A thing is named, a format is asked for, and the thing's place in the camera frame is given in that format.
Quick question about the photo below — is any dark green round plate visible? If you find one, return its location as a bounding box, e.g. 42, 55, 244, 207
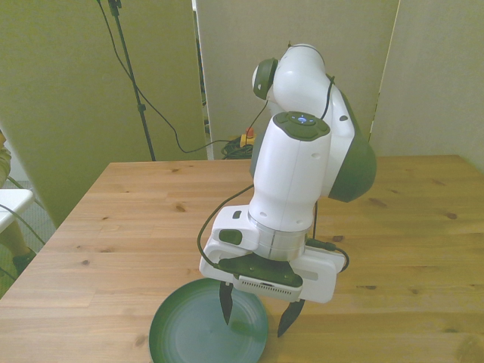
148, 278, 270, 363

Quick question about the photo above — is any dark shoe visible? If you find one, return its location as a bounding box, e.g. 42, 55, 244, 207
13, 247, 37, 275

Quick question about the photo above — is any black tripod stand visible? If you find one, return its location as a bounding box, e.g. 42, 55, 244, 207
96, 0, 158, 162

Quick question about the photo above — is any white stool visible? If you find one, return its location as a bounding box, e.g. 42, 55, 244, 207
0, 188, 35, 235

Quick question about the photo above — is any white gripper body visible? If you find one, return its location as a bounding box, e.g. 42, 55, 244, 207
199, 241, 344, 305

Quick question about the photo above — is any person's leg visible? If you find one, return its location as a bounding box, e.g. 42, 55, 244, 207
0, 128, 33, 258

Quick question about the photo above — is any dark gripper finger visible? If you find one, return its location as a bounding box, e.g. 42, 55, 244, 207
277, 298, 306, 338
219, 282, 235, 326

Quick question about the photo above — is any black tripod cable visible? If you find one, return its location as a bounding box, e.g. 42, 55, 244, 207
96, 0, 231, 154

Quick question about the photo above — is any beige partition panel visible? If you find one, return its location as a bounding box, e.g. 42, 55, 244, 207
0, 0, 209, 228
368, 0, 484, 167
194, 0, 401, 160

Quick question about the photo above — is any yellow emergency stop box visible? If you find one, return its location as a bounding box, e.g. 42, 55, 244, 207
240, 128, 258, 148

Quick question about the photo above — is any black cable bundle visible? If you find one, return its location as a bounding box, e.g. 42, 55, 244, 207
221, 139, 254, 160

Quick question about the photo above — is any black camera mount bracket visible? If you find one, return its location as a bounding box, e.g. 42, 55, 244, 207
218, 255, 303, 287

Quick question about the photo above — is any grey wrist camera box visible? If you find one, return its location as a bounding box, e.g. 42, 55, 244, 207
234, 274, 303, 303

